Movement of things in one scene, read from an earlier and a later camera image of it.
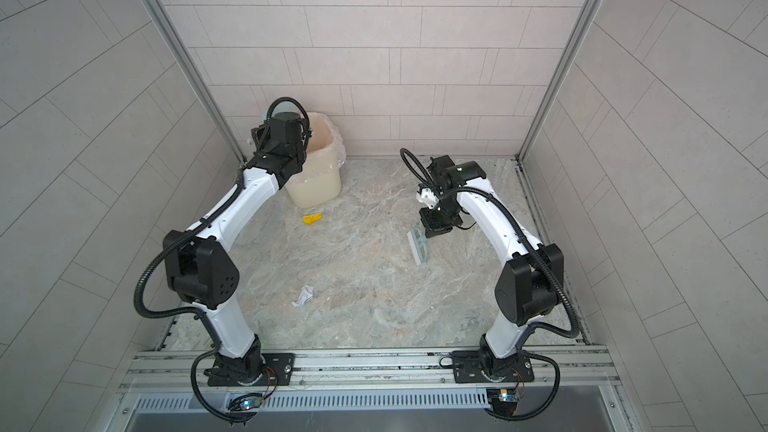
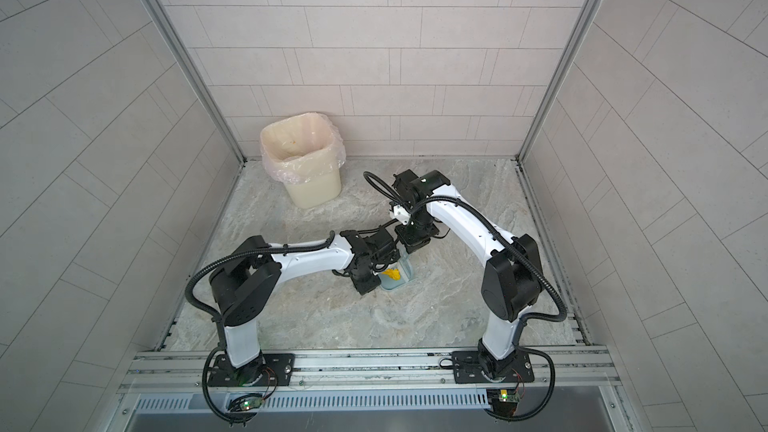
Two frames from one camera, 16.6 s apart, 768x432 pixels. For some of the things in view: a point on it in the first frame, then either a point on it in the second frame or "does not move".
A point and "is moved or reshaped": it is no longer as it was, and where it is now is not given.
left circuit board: [246, 402] does not move
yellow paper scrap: [310, 219] -> [393, 273]
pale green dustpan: [287, 115] -> [389, 283]
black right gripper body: [442, 216] -> [417, 231]
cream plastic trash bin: [318, 184] does not move
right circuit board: [503, 400] does not move
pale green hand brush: [419, 244] is moved or reshaped
